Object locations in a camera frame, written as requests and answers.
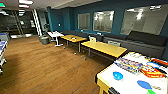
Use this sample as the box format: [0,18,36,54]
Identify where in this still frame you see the grey box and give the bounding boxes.
[107,40,122,48]

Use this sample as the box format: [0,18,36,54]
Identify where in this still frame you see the wide interior glass window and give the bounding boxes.
[120,4,168,36]

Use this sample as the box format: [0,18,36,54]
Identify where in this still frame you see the flat blue bowl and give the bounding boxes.
[136,79,153,90]

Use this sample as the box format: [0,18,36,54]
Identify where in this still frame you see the small white round table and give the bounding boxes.
[47,31,65,48]

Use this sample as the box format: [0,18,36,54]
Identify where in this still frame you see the small orange box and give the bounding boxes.
[70,37,78,42]

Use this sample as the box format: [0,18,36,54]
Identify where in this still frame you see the red and black pack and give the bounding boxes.
[151,57,168,67]

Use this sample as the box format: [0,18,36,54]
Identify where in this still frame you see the small beige box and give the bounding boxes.
[89,35,98,43]

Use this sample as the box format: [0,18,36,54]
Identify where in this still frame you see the green exit sign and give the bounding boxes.
[0,2,6,8]

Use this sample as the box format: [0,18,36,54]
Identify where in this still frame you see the black sofa cushion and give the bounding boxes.
[127,30,168,47]

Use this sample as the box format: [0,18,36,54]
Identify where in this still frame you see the long wooden table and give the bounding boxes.
[80,40,128,63]
[59,34,88,54]

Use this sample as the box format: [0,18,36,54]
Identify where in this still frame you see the white plastic bag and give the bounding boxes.
[126,51,149,63]

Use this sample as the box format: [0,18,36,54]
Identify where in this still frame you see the small blue white pack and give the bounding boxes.
[145,61,168,71]

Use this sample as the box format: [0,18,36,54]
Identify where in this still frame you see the dark grey sofa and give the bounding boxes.
[61,29,167,59]

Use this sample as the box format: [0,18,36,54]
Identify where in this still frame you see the ceiling light panel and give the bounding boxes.
[18,4,30,9]
[18,0,34,5]

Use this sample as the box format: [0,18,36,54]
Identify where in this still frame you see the white work table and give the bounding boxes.
[95,50,168,94]

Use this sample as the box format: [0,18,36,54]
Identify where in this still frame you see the dark grey floor bin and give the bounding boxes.
[38,35,50,45]

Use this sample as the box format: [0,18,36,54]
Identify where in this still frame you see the colourful snack packets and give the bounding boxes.
[114,57,148,74]

